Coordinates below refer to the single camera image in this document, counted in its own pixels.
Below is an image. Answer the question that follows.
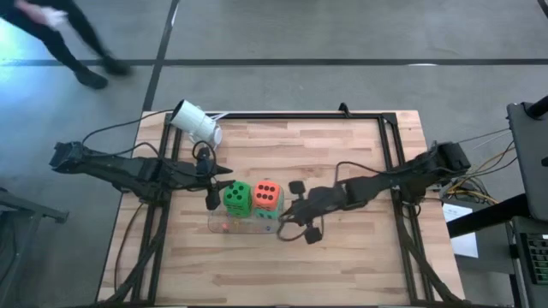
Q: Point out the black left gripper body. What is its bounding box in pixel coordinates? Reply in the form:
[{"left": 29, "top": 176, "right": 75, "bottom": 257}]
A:
[{"left": 188, "top": 162, "right": 218, "bottom": 192}]

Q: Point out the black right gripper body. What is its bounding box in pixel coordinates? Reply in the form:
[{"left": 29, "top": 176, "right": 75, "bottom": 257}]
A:
[{"left": 304, "top": 184, "right": 350, "bottom": 223}]

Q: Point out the large teal foam die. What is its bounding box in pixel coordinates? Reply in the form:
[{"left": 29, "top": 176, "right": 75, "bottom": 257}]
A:
[{"left": 254, "top": 208, "right": 284, "bottom": 222}]

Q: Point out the large orange foam die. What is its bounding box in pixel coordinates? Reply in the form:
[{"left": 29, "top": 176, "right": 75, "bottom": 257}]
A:
[{"left": 252, "top": 180, "right": 283, "bottom": 211}]

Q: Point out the clear plastic bin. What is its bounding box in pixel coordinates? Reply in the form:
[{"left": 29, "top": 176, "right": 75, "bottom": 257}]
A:
[{"left": 207, "top": 187, "right": 287, "bottom": 235}]

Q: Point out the white cylindrical spotlight lamp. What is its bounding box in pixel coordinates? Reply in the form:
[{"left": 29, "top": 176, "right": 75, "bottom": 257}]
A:
[{"left": 170, "top": 99, "right": 223, "bottom": 150}]

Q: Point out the white paper sheet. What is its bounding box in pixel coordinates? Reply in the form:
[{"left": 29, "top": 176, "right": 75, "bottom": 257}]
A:
[{"left": 443, "top": 203, "right": 480, "bottom": 259}]

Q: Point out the black stand beam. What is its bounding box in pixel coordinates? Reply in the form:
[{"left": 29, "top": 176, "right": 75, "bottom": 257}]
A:
[{"left": 447, "top": 194, "right": 530, "bottom": 239}]

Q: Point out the grey metal stand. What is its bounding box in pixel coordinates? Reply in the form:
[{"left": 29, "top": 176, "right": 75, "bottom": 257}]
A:
[{"left": 0, "top": 187, "right": 69, "bottom": 308}]

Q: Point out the person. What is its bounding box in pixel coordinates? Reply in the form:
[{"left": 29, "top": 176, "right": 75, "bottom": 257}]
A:
[{"left": 0, "top": 0, "right": 134, "bottom": 91}]

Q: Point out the grey equipment cart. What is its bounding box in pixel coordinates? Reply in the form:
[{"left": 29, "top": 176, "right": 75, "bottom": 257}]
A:
[{"left": 507, "top": 96, "right": 548, "bottom": 222}]

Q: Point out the black vented box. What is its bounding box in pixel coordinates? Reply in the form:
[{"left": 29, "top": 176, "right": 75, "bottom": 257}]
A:
[{"left": 524, "top": 233, "right": 548, "bottom": 287}]

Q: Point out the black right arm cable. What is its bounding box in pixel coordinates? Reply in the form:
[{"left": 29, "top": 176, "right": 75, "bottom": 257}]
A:
[{"left": 333, "top": 161, "right": 386, "bottom": 186}]

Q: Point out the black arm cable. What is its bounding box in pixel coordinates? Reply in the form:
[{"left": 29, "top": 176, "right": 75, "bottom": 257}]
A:
[
  {"left": 80, "top": 109, "right": 173, "bottom": 149},
  {"left": 333, "top": 161, "right": 386, "bottom": 186}
]

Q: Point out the black aluminium table frame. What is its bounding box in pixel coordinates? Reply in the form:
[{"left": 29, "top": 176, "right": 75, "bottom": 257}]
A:
[{"left": 102, "top": 111, "right": 466, "bottom": 307}]

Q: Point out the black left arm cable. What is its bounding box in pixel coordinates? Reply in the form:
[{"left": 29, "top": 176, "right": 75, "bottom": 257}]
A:
[{"left": 80, "top": 109, "right": 173, "bottom": 149}]

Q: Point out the yellow cable bundle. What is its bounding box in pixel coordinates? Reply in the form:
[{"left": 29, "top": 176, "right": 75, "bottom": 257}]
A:
[{"left": 444, "top": 140, "right": 517, "bottom": 205}]

